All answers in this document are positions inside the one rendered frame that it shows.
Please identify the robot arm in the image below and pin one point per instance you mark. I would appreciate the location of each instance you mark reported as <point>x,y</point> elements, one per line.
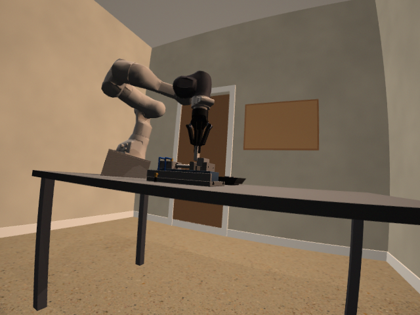
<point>192,89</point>

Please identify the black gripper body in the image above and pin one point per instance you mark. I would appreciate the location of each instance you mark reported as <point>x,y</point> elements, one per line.
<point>200,114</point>

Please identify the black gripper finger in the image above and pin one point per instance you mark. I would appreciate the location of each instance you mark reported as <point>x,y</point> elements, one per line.
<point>202,137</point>
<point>193,138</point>

